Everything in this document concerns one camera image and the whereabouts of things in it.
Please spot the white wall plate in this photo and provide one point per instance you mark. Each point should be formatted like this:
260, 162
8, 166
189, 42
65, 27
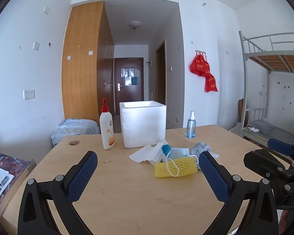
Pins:
36, 45
46, 10

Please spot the wooden wardrobe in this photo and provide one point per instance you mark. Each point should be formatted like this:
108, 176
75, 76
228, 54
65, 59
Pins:
83, 66

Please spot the yellow foam net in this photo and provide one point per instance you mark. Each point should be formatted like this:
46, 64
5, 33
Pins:
183, 169

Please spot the white foam box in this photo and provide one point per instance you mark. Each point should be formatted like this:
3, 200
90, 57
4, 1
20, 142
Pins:
144, 127

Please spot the grey pillow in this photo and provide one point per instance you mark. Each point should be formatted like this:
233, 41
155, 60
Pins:
262, 126

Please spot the clear plastic packet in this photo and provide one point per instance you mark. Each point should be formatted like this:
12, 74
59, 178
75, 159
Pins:
159, 151

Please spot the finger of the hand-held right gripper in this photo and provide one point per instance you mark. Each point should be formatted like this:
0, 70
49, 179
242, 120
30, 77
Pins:
280, 146
262, 161

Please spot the dark wall bracket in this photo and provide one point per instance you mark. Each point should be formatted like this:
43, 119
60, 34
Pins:
149, 63

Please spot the grey metal bunk bed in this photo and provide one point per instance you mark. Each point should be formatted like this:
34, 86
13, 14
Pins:
272, 60

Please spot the metal wall hook rack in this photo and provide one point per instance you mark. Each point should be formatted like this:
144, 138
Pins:
200, 51

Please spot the light blue face mask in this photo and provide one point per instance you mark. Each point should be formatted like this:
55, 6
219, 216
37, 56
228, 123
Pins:
178, 153

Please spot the white wall socket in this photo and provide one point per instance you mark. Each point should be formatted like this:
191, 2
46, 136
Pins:
32, 94
26, 95

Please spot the round ceiling lamp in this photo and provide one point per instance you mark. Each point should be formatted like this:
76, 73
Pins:
135, 25

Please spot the shiny paper door notice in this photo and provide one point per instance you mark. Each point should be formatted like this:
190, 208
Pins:
127, 73

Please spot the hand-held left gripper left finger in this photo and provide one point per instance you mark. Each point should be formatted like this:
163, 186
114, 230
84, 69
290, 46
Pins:
82, 176

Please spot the light blue bedding bundle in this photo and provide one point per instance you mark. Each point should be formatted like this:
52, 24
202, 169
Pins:
73, 127

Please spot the clear blue spray bottle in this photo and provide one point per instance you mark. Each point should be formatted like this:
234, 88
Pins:
190, 127

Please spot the wooden board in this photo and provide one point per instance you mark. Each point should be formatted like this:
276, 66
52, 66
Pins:
240, 110

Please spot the dark brown entrance door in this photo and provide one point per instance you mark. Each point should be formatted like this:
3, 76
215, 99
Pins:
127, 95

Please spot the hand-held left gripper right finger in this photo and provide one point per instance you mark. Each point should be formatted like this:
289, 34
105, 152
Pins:
213, 176

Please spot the white lotion bottle red cap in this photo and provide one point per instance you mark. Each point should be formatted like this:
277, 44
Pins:
107, 132

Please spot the blue paper door notice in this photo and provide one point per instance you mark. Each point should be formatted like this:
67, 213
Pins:
134, 80

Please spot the white tissue stack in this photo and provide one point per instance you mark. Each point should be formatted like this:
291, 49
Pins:
142, 154

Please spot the printed blanket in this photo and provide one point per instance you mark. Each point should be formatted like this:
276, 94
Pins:
12, 162

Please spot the brown side door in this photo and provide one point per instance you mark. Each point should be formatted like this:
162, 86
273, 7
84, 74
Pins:
161, 78

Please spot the printed paper magazine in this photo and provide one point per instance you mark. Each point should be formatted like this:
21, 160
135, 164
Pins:
0, 181

